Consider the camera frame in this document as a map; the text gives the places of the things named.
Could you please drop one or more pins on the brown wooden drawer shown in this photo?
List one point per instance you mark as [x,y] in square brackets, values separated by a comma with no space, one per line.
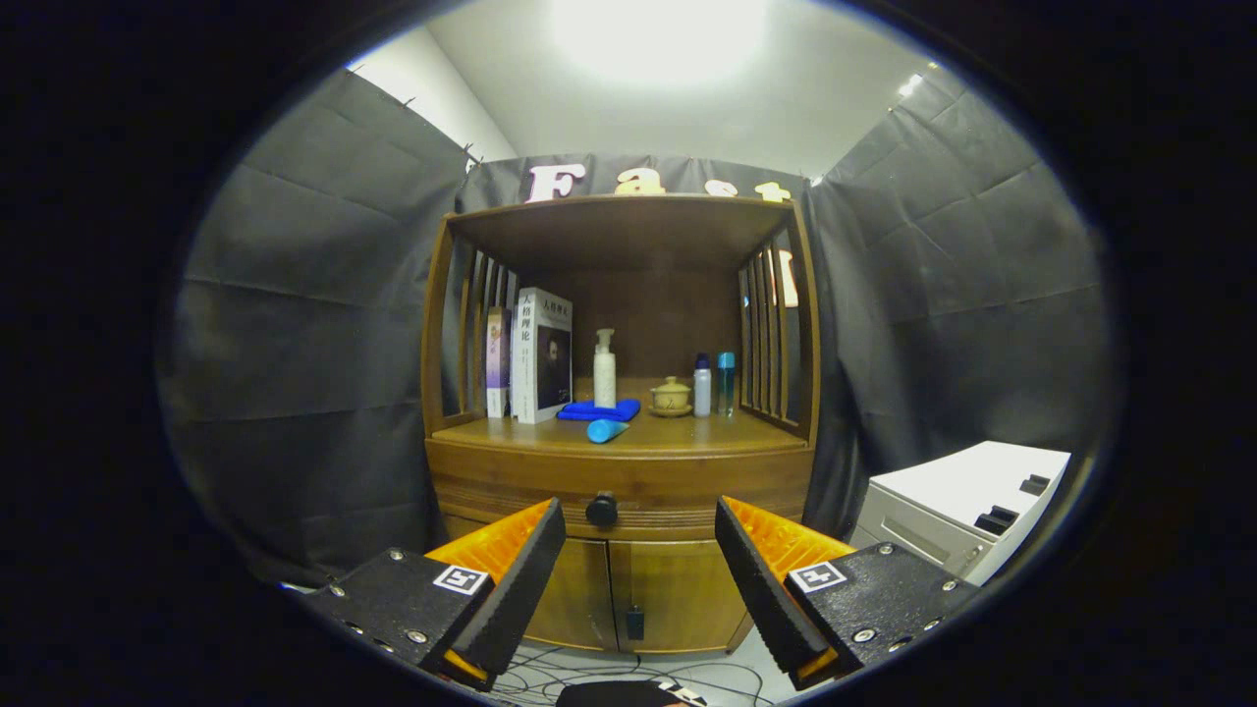
[707,481]

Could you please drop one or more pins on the thin purple book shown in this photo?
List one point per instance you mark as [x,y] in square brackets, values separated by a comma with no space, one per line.
[497,363]

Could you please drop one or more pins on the small ceiling light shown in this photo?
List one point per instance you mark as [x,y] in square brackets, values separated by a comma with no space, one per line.
[909,85]

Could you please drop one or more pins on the white pump bottle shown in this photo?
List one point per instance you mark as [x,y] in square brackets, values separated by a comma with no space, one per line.
[605,383]

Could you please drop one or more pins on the blue and white tube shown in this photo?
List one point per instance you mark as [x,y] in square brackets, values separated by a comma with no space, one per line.
[604,431]

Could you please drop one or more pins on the person's dark clothed leg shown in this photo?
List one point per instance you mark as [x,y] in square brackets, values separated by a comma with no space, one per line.
[609,695]

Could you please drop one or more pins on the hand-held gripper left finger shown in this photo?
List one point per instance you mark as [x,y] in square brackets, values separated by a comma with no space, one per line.
[520,579]

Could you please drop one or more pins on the wooden countertop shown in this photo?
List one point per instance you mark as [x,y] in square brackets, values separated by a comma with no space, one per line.
[707,434]

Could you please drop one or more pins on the black round drawer knob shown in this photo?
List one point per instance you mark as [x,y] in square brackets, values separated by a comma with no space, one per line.
[601,510]

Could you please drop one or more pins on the folded blue cloth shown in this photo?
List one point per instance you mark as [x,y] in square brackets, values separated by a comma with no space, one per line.
[579,410]

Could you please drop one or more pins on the clear blue bottle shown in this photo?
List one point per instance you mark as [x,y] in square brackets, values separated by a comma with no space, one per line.
[726,388]

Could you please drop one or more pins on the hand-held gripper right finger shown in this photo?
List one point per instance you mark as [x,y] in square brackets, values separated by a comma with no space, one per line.
[761,589]

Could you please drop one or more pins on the thick white book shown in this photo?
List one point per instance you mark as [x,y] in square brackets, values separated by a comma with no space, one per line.
[527,363]

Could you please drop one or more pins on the white bottle with blue cap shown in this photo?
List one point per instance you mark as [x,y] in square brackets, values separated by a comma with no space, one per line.
[702,393]

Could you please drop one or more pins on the beige lidded teacup with saucer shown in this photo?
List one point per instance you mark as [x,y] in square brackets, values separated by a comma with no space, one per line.
[672,396]

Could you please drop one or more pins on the white metal drawer unit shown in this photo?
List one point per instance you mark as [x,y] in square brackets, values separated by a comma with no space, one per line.
[962,476]

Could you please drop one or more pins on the wooden cabinet door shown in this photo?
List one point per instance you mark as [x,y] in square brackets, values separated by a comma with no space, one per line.
[687,589]
[584,599]

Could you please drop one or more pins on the brown wooden cabinet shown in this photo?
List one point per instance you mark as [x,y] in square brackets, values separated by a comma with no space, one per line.
[628,231]

